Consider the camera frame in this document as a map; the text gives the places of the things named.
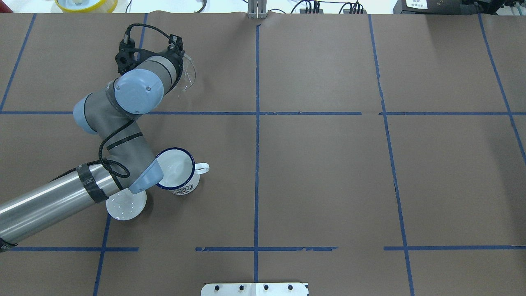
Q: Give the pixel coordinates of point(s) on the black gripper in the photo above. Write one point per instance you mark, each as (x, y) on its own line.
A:
(179, 65)

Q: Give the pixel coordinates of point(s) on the black computer box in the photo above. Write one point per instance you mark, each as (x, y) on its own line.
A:
(437, 7)

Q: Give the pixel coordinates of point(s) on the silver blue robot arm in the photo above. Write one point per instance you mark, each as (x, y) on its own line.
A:
(125, 159)

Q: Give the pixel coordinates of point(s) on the white enamel cup blue rim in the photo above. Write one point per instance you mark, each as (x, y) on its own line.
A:
(181, 172)

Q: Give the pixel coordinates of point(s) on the aluminium frame post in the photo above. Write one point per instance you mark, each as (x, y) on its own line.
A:
(257, 9)

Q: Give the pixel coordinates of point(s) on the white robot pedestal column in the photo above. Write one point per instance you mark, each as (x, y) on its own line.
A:
(256, 289)

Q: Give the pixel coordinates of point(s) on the brown paper table cover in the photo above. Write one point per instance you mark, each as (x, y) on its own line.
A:
(377, 155)

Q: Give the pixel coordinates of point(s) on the orange black connector board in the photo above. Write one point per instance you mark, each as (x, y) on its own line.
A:
(311, 7)

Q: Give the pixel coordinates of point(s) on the white cup lid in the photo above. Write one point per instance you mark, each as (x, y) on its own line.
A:
(125, 205)

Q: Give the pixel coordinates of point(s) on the yellow tape roll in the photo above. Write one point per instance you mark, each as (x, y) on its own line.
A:
(86, 6)

